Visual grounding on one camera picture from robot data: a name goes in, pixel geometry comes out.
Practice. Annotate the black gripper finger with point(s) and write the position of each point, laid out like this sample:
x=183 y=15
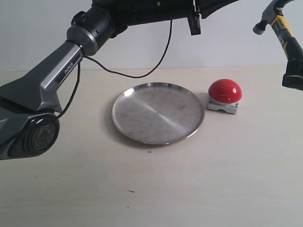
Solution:
x=293 y=77

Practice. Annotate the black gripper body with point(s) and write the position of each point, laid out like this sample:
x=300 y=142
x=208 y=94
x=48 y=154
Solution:
x=201 y=10

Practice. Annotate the round steel plate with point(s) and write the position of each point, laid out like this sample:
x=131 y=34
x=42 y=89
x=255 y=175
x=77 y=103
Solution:
x=157 y=113

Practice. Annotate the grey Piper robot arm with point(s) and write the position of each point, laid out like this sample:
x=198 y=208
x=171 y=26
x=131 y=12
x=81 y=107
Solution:
x=29 y=106

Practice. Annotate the yellow black claw hammer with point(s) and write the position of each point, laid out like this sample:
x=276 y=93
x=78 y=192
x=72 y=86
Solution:
x=273 y=16

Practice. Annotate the red dome push button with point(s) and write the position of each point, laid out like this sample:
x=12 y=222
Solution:
x=224 y=95

